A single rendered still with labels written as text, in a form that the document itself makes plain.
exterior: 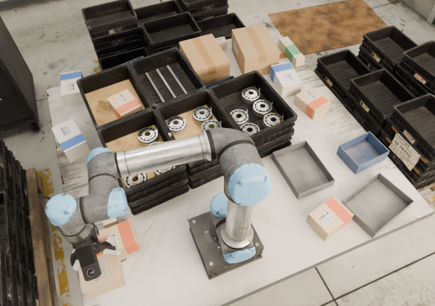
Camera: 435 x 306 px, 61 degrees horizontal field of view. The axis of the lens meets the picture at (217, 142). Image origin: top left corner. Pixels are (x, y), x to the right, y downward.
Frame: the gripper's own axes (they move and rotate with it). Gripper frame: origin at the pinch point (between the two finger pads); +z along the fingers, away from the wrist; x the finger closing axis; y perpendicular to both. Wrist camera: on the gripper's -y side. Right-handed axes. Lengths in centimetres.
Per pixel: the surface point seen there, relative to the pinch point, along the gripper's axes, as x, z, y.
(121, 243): -4.4, 32.7, 20.9
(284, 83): -115, 31, 80
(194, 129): -54, 27, 64
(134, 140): -24, 27, 69
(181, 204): -35, 40, 33
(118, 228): -4.7, 32.7, 28.5
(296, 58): -135, 34, 99
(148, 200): -21, 33, 37
